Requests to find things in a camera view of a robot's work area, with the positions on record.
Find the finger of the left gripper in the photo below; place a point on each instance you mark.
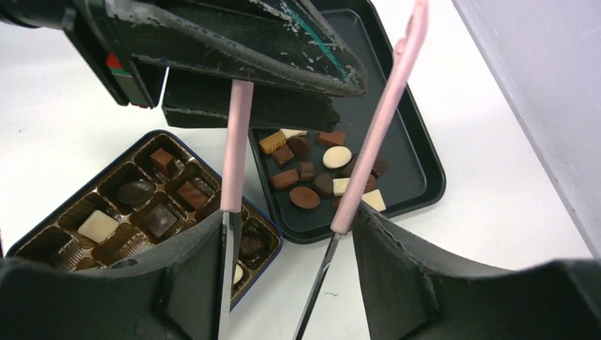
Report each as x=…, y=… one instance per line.
x=286, y=44
x=194, y=100

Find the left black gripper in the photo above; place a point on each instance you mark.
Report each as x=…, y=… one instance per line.
x=86, y=25

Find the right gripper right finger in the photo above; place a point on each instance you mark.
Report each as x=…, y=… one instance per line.
x=413, y=289

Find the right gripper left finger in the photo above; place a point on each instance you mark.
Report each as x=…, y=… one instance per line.
x=175, y=290

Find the blue chocolate box with insert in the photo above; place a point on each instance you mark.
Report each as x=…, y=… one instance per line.
x=155, y=190

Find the black chocolate tray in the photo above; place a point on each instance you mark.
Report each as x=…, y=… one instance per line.
x=415, y=177

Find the pink tongs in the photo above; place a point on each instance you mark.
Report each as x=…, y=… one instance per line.
x=404, y=57

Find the caramel square chocolate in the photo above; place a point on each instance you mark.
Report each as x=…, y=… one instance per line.
x=273, y=142

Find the white square chocolate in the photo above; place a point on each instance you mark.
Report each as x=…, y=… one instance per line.
x=375, y=200

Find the white round chocolate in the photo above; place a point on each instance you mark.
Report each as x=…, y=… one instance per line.
x=336, y=157

